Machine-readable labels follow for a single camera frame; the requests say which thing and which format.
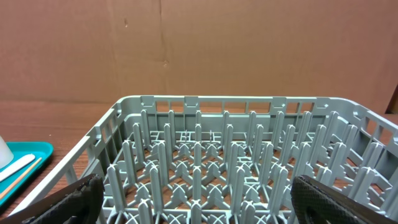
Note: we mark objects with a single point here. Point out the wooden chopstick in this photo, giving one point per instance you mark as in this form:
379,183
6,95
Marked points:
11,186

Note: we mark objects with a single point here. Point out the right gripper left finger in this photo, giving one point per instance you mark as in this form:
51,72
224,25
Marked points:
79,202

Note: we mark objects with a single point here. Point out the white plastic fork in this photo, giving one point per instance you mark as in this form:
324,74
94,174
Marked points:
16,166

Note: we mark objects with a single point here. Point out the white paper cup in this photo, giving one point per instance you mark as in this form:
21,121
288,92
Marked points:
6,155

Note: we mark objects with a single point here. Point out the grey dishwasher rack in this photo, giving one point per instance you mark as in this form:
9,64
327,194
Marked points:
228,159

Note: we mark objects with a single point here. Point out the teal serving tray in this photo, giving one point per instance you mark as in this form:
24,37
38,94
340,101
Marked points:
41,150

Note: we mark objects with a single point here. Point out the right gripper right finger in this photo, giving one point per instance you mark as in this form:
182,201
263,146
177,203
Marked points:
314,202

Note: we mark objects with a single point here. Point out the cardboard backdrop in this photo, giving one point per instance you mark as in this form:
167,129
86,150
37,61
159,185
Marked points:
100,51

